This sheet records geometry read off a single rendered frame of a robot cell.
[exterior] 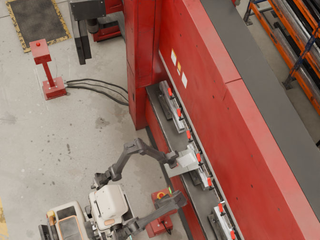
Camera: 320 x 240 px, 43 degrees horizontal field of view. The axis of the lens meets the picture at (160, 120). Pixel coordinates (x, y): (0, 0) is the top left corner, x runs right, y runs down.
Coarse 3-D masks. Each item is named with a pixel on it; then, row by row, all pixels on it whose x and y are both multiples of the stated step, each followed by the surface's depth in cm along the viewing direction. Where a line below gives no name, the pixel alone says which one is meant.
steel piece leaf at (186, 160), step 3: (183, 156) 334; (186, 156) 335; (189, 156) 335; (177, 159) 332; (180, 159) 333; (183, 159) 333; (186, 159) 333; (189, 159) 334; (180, 162) 332; (183, 162) 332; (186, 162) 332; (189, 162) 332; (192, 162) 332; (180, 165) 331; (183, 165) 331; (186, 165) 331
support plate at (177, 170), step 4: (180, 152) 336; (184, 152) 336; (188, 152) 336; (192, 152) 337; (180, 156) 335; (164, 164) 331; (168, 164) 331; (192, 164) 332; (196, 164) 332; (168, 168) 329; (176, 168) 330; (180, 168) 330; (184, 168) 330; (188, 168) 330; (192, 168) 330; (196, 168) 330; (168, 172) 328; (172, 172) 328; (176, 172) 328; (180, 172) 328; (184, 172) 328; (168, 176) 327; (172, 176) 326
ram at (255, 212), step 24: (168, 0) 272; (168, 24) 288; (168, 48) 306; (192, 48) 253; (192, 72) 267; (192, 96) 283; (216, 96) 238; (192, 120) 301; (216, 120) 250; (216, 144) 264; (240, 144) 223; (216, 168) 279; (240, 168) 234; (240, 192) 246; (264, 192) 211; (240, 216) 260; (264, 216) 221
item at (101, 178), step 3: (96, 174) 302; (99, 174) 304; (102, 174) 301; (105, 174) 299; (96, 177) 301; (99, 177) 300; (102, 177) 299; (105, 177) 298; (99, 180) 299; (102, 180) 298; (105, 180) 299; (108, 180) 300; (99, 183) 298; (102, 183) 300; (105, 183) 300; (99, 186) 298
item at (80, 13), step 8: (72, 0) 282; (80, 0) 283; (88, 0) 283; (96, 0) 285; (104, 0) 287; (72, 8) 286; (80, 8) 288; (88, 8) 290; (96, 8) 292; (104, 8) 294; (80, 16) 295; (88, 16) 297; (96, 16) 299; (104, 16) 301; (88, 24) 365; (96, 24) 366; (96, 32) 375
